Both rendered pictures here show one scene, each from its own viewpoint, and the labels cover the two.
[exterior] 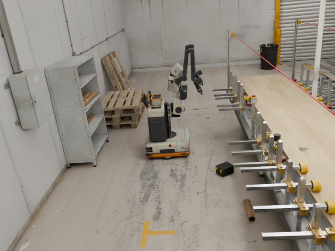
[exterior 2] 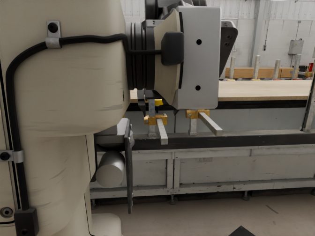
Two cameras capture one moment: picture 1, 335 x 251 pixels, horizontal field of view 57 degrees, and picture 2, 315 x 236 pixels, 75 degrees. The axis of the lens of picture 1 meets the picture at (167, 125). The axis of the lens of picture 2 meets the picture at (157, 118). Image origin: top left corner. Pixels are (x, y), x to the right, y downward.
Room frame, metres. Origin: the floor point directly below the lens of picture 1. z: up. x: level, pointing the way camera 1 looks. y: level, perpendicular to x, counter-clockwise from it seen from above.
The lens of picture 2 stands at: (4.32, 0.09, 1.18)
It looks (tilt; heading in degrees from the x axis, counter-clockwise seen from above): 18 degrees down; 260
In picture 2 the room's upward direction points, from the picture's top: straight up
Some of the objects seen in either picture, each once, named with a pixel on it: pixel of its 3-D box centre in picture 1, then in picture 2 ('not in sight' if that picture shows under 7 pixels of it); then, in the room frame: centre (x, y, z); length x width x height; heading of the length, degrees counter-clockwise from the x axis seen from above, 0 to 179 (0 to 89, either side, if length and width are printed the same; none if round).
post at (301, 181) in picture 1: (299, 208); not in sight; (1.67, -0.83, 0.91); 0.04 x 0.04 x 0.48; 85
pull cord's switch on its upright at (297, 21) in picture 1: (295, 53); not in sight; (5.12, -2.24, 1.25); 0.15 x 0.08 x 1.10; 175
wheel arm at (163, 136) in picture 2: (232, 105); (160, 125); (4.13, -0.94, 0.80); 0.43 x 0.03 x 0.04; 85
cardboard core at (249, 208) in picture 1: (249, 209); not in sight; (2.77, -0.81, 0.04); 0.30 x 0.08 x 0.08; 175
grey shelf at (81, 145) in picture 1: (81, 110); not in sight; (4.62, 1.33, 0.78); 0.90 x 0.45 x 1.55; 175
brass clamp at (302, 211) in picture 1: (301, 205); not in sight; (1.65, -0.83, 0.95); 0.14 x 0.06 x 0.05; 175
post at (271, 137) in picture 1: (270, 159); not in sight; (2.42, -0.89, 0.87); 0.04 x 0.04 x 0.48; 85
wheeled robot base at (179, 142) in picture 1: (168, 141); not in sight; (4.46, 0.01, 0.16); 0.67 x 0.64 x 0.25; 85
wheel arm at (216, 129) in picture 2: (235, 108); (205, 118); (3.88, -0.92, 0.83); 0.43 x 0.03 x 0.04; 85
